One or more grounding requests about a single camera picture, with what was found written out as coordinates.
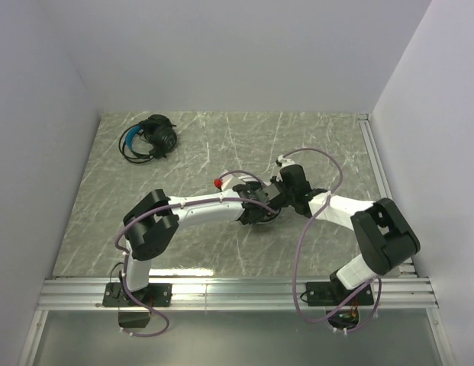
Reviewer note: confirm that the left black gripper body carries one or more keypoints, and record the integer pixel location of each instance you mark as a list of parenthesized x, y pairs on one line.
[(262, 194)]

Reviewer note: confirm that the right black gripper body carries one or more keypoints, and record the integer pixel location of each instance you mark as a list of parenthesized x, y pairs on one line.
[(280, 189)]

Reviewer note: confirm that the white black headphones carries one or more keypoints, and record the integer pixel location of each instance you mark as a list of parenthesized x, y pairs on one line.
[(248, 179)]

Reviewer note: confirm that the black blue headphones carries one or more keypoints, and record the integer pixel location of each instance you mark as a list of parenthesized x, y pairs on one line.
[(157, 130)]

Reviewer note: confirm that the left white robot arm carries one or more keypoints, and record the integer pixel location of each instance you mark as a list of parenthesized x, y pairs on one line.
[(151, 225)]

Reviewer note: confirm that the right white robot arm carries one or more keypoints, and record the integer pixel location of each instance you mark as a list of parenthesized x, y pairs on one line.
[(384, 236)]

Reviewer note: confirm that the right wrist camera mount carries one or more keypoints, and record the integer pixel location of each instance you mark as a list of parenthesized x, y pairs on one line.
[(284, 163)]

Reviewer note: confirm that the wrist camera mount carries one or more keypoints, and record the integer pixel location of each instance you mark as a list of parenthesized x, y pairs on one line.
[(284, 163), (227, 181)]

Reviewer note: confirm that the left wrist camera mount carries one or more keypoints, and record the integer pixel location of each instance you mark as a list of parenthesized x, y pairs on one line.
[(227, 181)]

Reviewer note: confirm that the aluminium right side rail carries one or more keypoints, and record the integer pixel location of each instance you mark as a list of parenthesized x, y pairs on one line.
[(407, 268)]

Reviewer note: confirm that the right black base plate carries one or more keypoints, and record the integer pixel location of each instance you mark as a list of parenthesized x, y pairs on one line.
[(316, 293)]

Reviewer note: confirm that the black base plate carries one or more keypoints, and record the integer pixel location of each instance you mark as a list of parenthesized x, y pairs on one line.
[(316, 293), (154, 295)]

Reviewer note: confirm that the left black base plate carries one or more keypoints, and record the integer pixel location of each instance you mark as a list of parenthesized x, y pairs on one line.
[(154, 295)]

